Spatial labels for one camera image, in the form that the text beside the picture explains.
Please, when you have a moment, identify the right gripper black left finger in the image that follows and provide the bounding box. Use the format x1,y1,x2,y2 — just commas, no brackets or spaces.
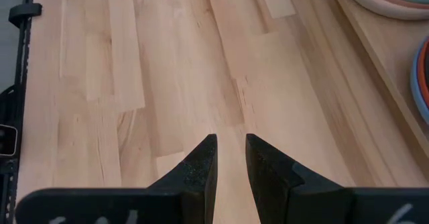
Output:
14,133,219,224

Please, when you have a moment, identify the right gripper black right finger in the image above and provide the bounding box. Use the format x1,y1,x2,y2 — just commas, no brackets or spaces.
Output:
245,133,429,224

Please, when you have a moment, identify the blue bowl with orange rim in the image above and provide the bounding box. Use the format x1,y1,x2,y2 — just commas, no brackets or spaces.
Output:
410,36,429,125

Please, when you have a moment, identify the wooden shelf board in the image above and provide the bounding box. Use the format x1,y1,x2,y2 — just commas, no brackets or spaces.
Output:
326,0,429,186

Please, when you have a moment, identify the orange plate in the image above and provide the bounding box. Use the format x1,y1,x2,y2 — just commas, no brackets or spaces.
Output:
417,41,429,106

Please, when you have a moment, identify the black box with silver rim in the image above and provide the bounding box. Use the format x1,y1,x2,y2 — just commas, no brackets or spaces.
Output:
0,123,19,157

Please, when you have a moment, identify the beige plate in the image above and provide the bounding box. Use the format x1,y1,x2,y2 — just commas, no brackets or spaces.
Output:
340,0,429,21

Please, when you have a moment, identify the black clamp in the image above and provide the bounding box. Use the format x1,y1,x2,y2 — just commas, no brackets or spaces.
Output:
8,3,44,27

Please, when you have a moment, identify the black aluminium frame rail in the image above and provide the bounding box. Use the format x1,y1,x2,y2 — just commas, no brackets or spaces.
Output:
0,0,34,224

